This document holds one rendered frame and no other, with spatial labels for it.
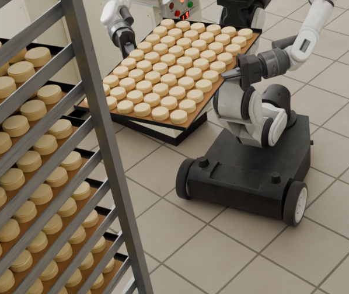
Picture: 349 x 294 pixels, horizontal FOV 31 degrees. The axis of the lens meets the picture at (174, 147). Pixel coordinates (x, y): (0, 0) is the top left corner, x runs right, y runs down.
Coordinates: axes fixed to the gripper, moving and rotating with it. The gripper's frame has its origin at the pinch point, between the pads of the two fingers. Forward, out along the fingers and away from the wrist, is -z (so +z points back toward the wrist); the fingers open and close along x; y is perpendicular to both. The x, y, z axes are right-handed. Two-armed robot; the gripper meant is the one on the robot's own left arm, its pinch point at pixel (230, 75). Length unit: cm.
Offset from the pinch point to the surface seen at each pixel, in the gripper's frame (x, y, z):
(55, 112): 41, 58, -56
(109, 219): 5, 53, -51
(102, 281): -13, 55, -57
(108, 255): -4, 56, -54
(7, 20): -32, -160, -67
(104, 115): 33, 52, -46
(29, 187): 32, 67, -65
